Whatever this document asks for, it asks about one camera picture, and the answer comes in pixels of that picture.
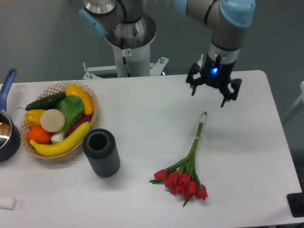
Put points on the white cylinder object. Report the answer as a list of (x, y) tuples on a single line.
[(7, 203)]

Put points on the white frame at right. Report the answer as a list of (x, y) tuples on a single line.
[(295, 107)]

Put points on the beige round disc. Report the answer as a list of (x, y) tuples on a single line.
[(52, 120)]

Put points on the woven wicker basket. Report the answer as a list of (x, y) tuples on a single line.
[(52, 90)]

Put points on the green bok choy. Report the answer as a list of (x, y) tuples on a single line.
[(72, 107)]

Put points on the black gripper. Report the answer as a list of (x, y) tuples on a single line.
[(215, 74)]

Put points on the green cucumber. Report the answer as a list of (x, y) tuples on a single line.
[(45, 103)]

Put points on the orange fruit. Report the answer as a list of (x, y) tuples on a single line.
[(39, 135)]

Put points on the purple eggplant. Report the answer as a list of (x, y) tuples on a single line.
[(82, 120)]

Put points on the yellow bell pepper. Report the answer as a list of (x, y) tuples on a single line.
[(32, 117)]

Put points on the dark grey ribbed vase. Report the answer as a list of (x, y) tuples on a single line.
[(100, 148)]

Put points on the red tulip bouquet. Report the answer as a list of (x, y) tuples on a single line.
[(182, 178)]

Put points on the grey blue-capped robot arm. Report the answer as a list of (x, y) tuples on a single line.
[(130, 32)]

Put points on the blue-handled saucepan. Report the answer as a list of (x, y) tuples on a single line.
[(9, 133)]

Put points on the black device at edge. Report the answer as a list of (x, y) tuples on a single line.
[(296, 204)]

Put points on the yellow squash at back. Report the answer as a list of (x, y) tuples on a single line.
[(81, 93)]

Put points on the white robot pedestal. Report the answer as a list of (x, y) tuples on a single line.
[(129, 62)]

